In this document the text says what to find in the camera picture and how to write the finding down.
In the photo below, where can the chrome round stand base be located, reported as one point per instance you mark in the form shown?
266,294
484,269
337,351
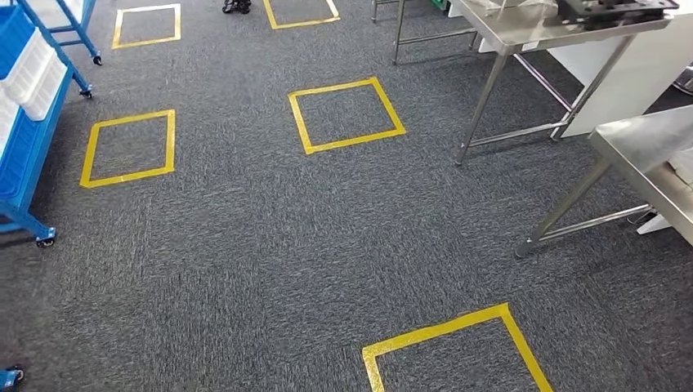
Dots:
686,81

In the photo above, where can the white table label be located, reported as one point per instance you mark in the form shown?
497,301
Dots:
530,46

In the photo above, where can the white plastic bin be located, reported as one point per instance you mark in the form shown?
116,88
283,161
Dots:
30,70
46,97
6,124

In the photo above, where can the black floor object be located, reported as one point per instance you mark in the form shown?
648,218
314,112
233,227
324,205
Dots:
236,5

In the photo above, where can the green box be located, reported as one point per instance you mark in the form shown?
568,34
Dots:
439,4

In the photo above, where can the stainless steel table frame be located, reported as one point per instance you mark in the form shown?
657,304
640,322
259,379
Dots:
398,32

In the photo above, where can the blue plastic bin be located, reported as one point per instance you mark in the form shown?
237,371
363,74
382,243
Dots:
13,38

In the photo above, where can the yellow floor tape square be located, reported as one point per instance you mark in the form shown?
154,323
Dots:
371,351

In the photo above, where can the white cabinet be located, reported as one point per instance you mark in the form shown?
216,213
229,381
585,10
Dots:
639,81

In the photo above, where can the white stand leg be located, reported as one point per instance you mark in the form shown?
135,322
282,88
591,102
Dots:
655,224

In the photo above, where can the stainless steel workbench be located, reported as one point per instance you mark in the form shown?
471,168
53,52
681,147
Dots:
639,140

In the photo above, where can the stainless steel side table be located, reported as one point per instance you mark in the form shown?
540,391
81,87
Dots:
509,32

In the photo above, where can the blue wheeled cart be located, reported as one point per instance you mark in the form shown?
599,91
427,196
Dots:
56,48
27,157

